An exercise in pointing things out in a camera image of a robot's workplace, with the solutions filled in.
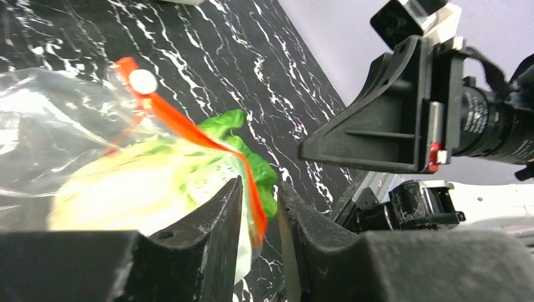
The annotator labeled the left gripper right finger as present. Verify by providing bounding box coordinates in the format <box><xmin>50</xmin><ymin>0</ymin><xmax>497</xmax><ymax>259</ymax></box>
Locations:
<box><xmin>278</xmin><ymin>183</ymin><xmax>533</xmax><ymax>301</ymax></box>

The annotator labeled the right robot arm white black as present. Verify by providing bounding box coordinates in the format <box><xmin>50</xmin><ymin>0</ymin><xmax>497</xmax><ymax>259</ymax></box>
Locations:
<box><xmin>298</xmin><ymin>35</ymin><xmax>533</xmax><ymax>233</ymax></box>

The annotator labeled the clear zip top bag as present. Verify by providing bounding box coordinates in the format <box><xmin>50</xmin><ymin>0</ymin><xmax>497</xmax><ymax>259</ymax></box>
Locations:
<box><xmin>1</xmin><ymin>58</ymin><xmax>276</xmax><ymax>281</ymax></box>

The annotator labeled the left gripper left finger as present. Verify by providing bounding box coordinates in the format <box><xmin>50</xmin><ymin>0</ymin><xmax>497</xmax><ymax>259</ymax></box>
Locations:
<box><xmin>1</xmin><ymin>177</ymin><xmax>242</xmax><ymax>301</ymax></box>

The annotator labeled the green napa cabbage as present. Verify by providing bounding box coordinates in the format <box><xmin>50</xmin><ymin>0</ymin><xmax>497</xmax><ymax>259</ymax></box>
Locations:
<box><xmin>48</xmin><ymin>109</ymin><xmax>279</xmax><ymax>237</ymax></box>

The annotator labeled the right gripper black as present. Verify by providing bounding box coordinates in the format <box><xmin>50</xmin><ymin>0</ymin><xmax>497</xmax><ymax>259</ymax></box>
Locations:
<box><xmin>298</xmin><ymin>36</ymin><xmax>533</xmax><ymax>173</ymax></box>

